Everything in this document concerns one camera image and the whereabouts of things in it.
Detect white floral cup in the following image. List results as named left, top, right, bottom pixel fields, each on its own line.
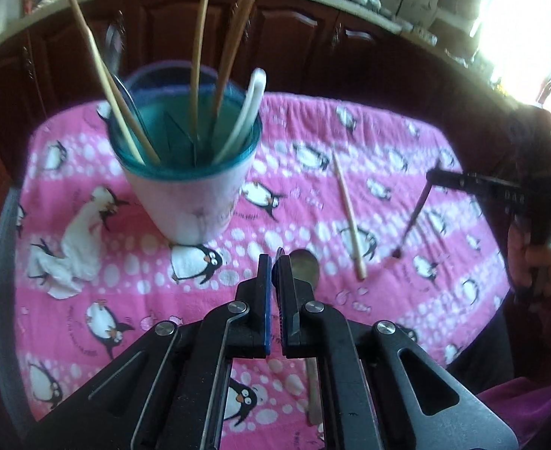
left=105, top=61, right=263, bottom=245

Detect white crumpled tissue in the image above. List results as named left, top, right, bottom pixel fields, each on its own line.
left=26, top=185, right=117, bottom=300

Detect white plastic bag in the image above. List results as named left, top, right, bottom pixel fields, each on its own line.
left=409, top=0, right=445, bottom=29

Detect metal spoon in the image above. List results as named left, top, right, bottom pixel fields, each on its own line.
left=103, top=19, right=152, bottom=151

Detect white plastic spoon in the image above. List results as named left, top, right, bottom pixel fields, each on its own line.
left=212, top=68, right=268, bottom=162

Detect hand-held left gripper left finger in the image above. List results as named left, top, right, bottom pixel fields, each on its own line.
left=36, top=253, right=274, bottom=450

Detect person's magenta garment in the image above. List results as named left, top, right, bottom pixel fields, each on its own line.
left=477, top=375, right=551, bottom=450

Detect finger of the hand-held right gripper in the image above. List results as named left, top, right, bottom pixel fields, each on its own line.
left=426, top=169, right=527, bottom=212

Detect dark wooden kitchen cabinets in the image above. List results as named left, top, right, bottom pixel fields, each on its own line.
left=0, top=0, right=506, bottom=188

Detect person's dark clothing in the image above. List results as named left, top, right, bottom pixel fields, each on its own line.
left=444, top=286, right=551, bottom=395

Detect dark brown chopstick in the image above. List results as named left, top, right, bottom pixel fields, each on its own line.
left=390, top=159, right=443, bottom=260

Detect wooden spoon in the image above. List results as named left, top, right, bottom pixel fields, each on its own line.
left=287, top=248, right=323, bottom=429

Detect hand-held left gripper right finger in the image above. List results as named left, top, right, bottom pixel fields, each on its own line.
left=273, top=248, right=520, bottom=450

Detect pink penguin printed blanket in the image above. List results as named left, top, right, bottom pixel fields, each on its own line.
left=15, top=91, right=513, bottom=450

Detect light wooden chopstick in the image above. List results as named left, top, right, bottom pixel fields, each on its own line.
left=332, top=151, right=367, bottom=281
left=69, top=0, right=162, bottom=164
left=67, top=0, right=146, bottom=166
left=188, top=0, right=214, bottom=170

